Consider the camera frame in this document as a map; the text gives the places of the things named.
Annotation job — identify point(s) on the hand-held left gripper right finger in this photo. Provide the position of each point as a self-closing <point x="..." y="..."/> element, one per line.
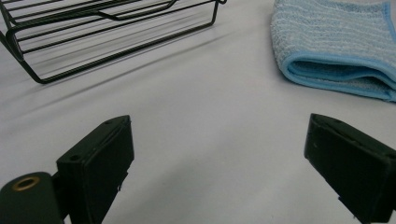
<point x="351" y="168"/>

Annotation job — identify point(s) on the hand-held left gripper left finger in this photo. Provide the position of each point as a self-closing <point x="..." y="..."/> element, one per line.
<point x="93" y="168"/>

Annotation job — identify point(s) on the blue striped towel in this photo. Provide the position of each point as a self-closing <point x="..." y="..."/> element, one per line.
<point x="327" y="31"/>

